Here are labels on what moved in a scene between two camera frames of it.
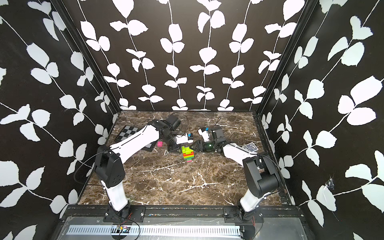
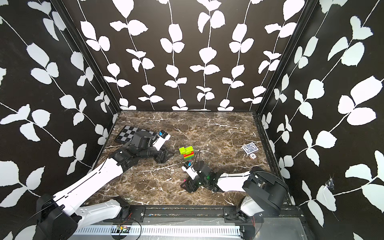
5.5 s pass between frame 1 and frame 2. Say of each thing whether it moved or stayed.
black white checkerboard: stayed
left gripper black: moved
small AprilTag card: stayed
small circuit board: stayed
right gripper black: moved
